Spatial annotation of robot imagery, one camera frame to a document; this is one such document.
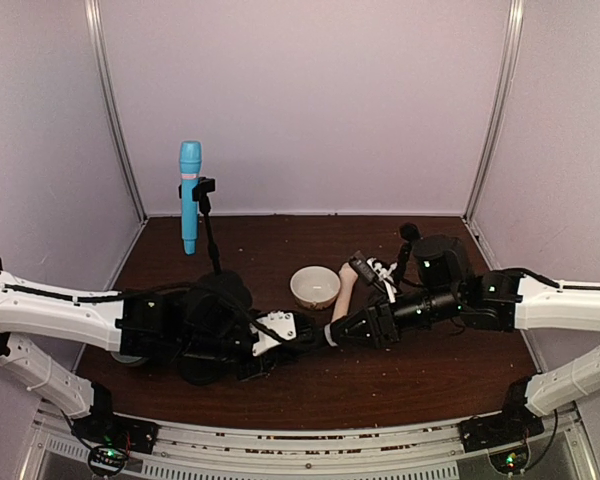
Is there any black front microphone stand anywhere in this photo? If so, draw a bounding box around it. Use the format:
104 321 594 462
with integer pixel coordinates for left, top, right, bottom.
193 176 250 302

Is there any black microphone stand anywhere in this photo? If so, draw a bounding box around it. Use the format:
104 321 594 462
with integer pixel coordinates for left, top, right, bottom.
177 351 231 386
392 223 421 288
193 176 250 302

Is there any blue microphone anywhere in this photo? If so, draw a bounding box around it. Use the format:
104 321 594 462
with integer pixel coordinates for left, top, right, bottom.
179 141 202 255

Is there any black microphone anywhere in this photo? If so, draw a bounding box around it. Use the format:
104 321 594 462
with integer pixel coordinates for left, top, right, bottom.
299 325 338 351

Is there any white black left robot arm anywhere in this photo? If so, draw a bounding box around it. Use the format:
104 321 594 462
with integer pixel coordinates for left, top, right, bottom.
0 259 326 420

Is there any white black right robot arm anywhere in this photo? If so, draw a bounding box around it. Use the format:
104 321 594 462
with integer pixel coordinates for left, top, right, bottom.
324 232 600 417

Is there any white ceramic bowl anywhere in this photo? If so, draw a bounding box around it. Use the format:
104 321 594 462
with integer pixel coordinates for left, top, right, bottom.
289 266 341 311

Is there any beige microphone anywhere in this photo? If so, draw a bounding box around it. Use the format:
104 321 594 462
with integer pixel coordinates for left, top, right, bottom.
331 263 358 322

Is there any pale green ceramic bowl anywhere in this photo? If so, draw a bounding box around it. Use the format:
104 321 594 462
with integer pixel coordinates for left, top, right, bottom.
110 352 148 368

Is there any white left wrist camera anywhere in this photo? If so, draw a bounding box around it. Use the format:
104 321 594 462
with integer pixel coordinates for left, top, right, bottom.
250 311 297 357

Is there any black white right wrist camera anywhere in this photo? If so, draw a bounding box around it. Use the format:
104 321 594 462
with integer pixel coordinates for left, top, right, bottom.
348 251 400 303

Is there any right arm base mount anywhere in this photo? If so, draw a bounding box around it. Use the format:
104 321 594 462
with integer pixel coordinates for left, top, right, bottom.
458 405 545 477

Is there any metal front rail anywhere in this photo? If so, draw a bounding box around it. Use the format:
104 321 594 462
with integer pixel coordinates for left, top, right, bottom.
19 418 596 480

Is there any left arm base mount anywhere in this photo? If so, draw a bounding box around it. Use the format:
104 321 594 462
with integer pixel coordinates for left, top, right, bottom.
62 383 159 479

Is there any right aluminium frame post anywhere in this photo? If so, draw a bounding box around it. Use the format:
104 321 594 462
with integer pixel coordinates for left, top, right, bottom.
463 0 525 224

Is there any aluminium frame post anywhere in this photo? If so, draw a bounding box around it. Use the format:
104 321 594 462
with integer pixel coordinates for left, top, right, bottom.
463 0 525 224
84 0 148 223

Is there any left aluminium frame post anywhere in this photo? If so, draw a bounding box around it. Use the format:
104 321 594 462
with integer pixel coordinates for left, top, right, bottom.
84 0 148 223

